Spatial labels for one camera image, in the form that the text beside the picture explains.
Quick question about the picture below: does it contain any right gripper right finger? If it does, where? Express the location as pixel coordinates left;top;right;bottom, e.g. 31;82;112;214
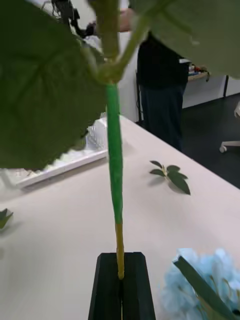
122;251;156;320

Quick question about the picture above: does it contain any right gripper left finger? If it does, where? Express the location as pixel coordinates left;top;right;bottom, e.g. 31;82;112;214
87;252;123;320

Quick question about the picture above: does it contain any pale blue flower green stem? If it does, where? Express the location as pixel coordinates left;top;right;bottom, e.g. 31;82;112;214
0;0;240;280
159;247;240;320

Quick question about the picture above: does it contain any loose green leaf twig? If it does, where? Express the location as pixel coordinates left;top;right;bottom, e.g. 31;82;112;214
149;160;192;196
0;208;14;230

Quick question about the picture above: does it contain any shallow white box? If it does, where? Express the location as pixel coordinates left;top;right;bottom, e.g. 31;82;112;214
0;116;109;190

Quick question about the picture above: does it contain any white swivel chair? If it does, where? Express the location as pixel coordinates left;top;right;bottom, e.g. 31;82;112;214
219;99;240;154

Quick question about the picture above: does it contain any person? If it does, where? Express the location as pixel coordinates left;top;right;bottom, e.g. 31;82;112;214
119;7;190;153

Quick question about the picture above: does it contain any desk with small items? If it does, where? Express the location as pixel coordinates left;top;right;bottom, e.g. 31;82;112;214
178;57;230;98

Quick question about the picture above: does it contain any black tripod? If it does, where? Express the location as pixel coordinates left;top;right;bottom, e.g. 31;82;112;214
51;0;98;39

